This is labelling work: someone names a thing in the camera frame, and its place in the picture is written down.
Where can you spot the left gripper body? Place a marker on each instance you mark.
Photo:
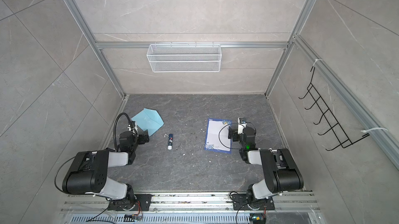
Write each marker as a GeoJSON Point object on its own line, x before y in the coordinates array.
{"type": "Point", "coordinates": [142, 136]}

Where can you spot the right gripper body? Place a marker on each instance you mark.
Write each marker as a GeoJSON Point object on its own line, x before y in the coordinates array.
{"type": "Point", "coordinates": [234, 131]}

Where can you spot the white letter paper blue border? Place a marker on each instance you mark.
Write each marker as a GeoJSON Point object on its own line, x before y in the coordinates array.
{"type": "Point", "coordinates": [217, 136]}

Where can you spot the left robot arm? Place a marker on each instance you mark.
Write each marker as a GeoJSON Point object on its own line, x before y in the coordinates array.
{"type": "Point", "coordinates": [88, 173]}

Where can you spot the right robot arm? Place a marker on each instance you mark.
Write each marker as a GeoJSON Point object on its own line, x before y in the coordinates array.
{"type": "Point", "coordinates": [280, 171]}

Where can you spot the glue stick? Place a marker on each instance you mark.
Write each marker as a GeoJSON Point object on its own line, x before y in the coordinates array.
{"type": "Point", "coordinates": [170, 141]}

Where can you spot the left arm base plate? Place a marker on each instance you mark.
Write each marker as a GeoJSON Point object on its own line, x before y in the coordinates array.
{"type": "Point", "coordinates": [141, 201]}

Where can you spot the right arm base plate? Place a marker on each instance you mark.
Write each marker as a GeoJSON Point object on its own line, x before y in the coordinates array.
{"type": "Point", "coordinates": [242, 202]}

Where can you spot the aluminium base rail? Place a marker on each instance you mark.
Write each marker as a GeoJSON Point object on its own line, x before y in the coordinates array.
{"type": "Point", "coordinates": [298, 207]}

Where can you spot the white wire mesh basket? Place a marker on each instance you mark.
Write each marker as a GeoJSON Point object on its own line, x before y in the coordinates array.
{"type": "Point", "coordinates": [179, 58]}

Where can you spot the black wire hook rack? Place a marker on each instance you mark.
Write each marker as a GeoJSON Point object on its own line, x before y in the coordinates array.
{"type": "Point", "coordinates": [327, 116]}

